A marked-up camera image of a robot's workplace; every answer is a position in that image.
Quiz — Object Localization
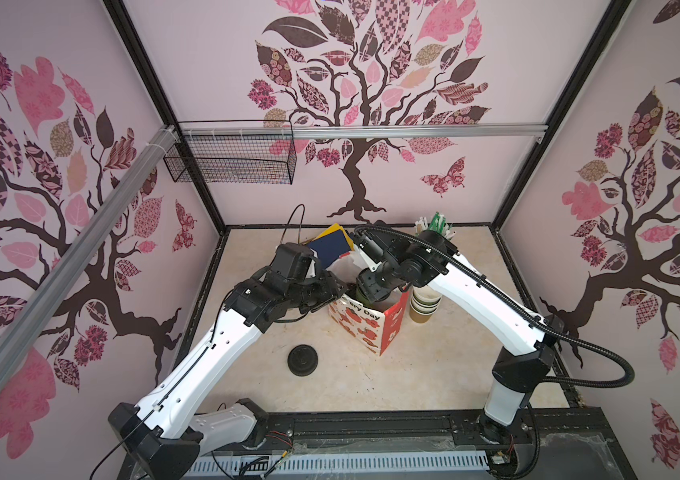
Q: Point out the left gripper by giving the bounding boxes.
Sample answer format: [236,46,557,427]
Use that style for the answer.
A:
[287,269,347,314]

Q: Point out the white red paper bag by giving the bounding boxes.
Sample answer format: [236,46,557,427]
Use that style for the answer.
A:
[328,251,410,356]

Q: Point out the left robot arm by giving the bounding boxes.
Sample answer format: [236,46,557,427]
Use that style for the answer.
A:
[108,242,347,479]

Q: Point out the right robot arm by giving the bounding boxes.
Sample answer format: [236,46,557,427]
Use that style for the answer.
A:
[351,224,635,427]

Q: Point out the stack of paper cups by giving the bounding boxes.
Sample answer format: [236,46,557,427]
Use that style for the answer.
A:
[409,286,443,324]

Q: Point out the navy napkin stack box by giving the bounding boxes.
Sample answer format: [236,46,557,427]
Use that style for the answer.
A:
[306,224,354,268]

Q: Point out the stack of black lids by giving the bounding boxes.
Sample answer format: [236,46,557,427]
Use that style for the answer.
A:
[287,344,319,377]

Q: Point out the black wire basket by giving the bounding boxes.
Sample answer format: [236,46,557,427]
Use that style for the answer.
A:
[164,120,297,185]

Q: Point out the aluminium rail back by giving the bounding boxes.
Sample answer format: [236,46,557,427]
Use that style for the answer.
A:
[181,122,548,140]

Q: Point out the aluminium rail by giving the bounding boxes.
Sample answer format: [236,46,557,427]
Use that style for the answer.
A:
[181,122,548,140]
[0,125,178,392]

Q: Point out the white cable duct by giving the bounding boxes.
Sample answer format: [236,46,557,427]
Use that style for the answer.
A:
[184,451,489,479]

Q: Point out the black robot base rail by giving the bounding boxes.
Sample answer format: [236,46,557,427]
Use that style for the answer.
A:
[117,407,638,480]

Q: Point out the aluminium rail left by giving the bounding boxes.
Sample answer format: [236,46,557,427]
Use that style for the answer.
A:
[0,125,178,392]

